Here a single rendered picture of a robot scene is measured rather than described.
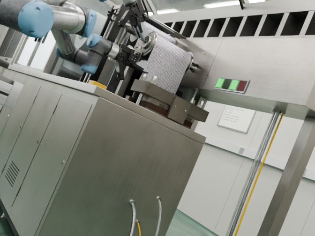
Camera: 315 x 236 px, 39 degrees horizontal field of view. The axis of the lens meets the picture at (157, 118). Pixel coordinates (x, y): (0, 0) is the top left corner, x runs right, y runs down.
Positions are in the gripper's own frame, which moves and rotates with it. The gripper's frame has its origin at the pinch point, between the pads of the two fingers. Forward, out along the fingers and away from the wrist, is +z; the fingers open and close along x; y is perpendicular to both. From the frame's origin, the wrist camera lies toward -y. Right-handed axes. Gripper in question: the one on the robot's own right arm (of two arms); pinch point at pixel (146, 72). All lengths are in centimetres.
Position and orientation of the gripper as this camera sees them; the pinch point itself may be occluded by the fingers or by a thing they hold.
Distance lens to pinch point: 235.5
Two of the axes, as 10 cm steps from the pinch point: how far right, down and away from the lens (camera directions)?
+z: 7.9, 3.7, 4.9
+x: -4.6, -1.5, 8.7
